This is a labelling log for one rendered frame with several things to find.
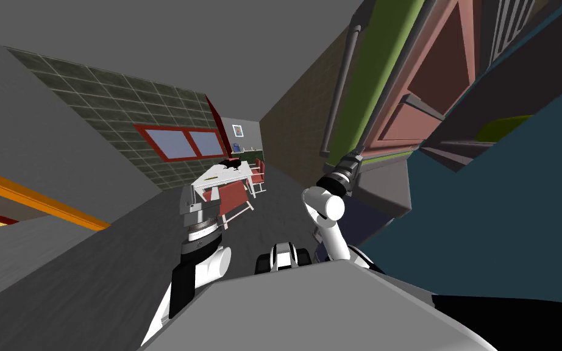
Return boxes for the pink panelled door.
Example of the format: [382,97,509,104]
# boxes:
[358,0,494,158]

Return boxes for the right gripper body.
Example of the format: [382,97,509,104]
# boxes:
[338,148,366,174]

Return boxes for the white dining table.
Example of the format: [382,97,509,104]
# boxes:
[191,157,255,197]

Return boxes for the small red chair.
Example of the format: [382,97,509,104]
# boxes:
[247,158,268,196]

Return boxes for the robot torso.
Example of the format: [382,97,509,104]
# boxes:
[139,241,499,351]

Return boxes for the large red chair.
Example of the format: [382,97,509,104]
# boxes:
[202,180,256,231]

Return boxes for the green cupboard door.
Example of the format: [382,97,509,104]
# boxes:
[326,0,427,167]

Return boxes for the long grey bar handle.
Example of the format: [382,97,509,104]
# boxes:
[319,23,364,158]

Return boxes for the red-framed window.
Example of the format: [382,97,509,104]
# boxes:
[133,124,229,164]

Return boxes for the grey box-shaped cabinet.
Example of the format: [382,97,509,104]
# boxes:
[352,157,413,219]

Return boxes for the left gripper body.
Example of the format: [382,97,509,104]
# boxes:
[178,185,224,223]

